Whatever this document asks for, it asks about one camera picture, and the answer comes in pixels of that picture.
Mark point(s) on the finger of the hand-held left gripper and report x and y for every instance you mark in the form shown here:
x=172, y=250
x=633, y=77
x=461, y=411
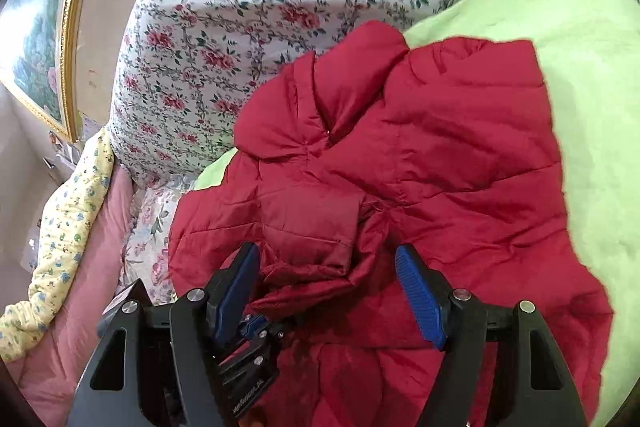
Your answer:
x=252, y=357

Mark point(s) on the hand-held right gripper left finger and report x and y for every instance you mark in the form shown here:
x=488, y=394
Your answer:
x=239, y=294

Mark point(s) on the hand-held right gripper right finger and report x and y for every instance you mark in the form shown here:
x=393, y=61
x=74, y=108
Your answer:
x=420, y=297

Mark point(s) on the red puffer jacket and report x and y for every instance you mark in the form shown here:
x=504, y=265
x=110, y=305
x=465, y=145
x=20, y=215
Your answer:
x=400, y=147

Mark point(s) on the pink pillow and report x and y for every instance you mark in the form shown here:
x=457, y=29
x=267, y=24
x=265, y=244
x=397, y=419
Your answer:
x=95, y=287

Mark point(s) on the ruffled floral pillow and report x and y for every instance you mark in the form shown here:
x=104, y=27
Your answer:
x=150, y=232

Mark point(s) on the yellow patterned pillow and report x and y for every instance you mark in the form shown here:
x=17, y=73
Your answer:
x=65, y=227

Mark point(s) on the rose print quilt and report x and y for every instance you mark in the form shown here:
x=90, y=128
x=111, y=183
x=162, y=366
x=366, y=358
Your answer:
x=225, y=32

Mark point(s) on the light green blanket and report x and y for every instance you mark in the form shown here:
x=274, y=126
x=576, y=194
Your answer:
x=590, y=82

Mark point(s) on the gold framed painting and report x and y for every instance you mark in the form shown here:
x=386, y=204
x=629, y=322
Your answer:
x=35, y=17

